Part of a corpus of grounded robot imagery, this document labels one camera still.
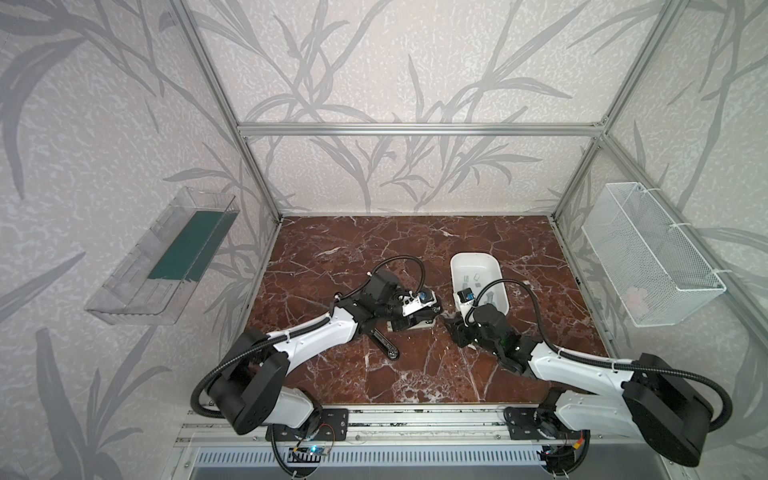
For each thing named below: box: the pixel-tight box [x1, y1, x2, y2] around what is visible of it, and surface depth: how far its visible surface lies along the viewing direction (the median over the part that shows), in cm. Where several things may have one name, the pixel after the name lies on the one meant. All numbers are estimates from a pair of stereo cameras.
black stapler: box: [369, 328, 400, 361], surface depth 86 cm
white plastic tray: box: [450, 252, 510, 314], surface depth 103 cm
